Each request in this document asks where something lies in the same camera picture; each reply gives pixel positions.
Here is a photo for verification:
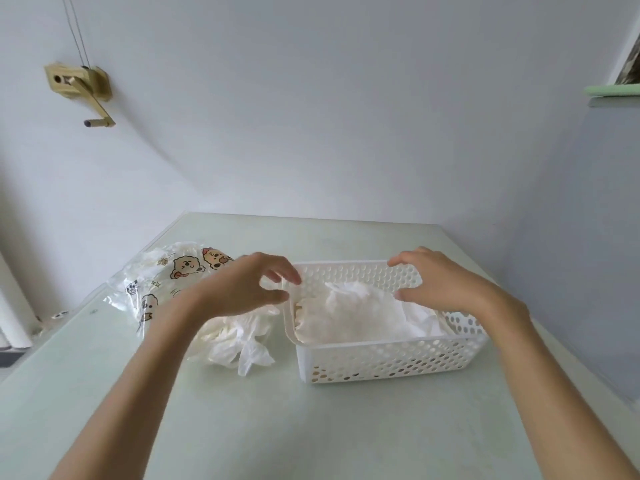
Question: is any person's left forearm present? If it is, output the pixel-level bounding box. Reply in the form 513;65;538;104
49;287;211;480

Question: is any person's right forearm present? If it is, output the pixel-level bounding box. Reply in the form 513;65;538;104
477;287;640;480

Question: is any white column radiator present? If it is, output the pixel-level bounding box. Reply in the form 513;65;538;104
0;249;42;351

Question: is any pale green shelf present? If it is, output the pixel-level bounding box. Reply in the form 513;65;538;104
583;84;640;98

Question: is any thin steel winch cable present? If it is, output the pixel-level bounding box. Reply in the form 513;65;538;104
59;0;93;71

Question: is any person's right hand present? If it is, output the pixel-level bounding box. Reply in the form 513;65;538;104
387;246;503;319

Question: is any clear bear-print plastic bag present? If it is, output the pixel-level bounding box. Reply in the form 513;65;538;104
102;240;283;378

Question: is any brass wall crank winch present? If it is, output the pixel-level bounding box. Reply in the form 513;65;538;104
43;61;117;129

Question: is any person's left hand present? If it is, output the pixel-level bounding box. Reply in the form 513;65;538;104
195;252;303;321

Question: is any stack of white gloves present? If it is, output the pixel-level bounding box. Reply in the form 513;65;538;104
291;279;447;347

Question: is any white perforated plastic basket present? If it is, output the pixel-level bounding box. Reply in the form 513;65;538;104
283;259;491;386

